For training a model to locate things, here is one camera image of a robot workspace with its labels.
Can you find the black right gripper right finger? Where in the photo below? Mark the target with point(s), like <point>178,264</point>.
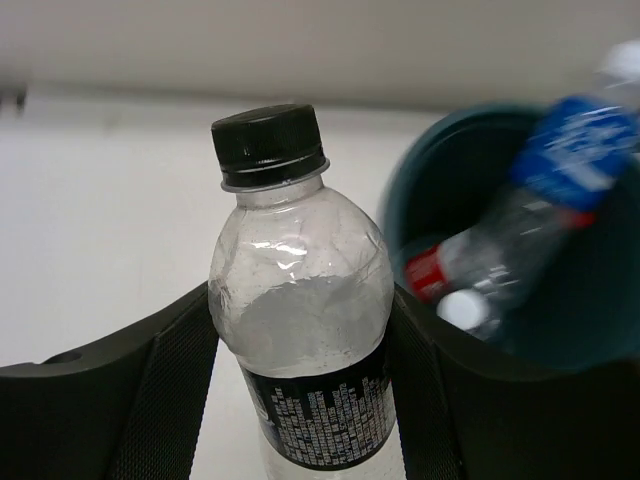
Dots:
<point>468,411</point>

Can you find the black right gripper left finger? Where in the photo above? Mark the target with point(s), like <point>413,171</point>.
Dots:
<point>127,406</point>

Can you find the red label water bottle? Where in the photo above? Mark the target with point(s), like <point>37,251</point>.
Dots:
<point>499,258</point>

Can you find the dark label bottle black cap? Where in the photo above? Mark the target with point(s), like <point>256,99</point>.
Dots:
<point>301,291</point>

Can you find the teal plastic bin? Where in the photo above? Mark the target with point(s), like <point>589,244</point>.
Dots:
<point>584,311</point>

